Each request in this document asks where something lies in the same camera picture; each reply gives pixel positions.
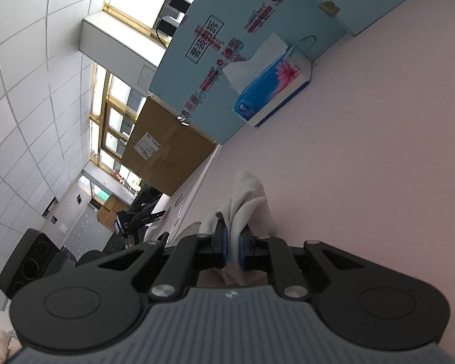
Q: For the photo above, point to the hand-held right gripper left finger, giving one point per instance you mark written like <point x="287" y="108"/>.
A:
<point x="222" y="248"/>

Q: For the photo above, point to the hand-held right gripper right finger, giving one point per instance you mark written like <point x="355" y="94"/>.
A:
<point x="244" y="253"/>

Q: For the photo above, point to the white bowl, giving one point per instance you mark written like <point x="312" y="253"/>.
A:
<point x="193" y="231"/>

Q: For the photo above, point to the brown cardboard box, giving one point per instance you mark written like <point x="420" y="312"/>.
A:
<point x="174" y="151"/>

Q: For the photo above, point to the blue floral tissue box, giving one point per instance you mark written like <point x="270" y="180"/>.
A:
<point x="269" y="91"/>

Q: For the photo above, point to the yellow framed window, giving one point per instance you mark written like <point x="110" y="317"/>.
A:
<point x="117" y="113"/>

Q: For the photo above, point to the light blue board red print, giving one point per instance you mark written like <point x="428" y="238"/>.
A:
<point x="174" y="83"/>

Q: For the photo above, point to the white tissue sheet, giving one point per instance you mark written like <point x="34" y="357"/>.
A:
<point x="258" y="60"/>

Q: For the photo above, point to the black speaker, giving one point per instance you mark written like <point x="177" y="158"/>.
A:
<point x="26" y="261"/>

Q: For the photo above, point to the black box device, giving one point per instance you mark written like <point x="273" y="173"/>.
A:
<point x="168" y="28"/>
<point x="180" y="3"/>

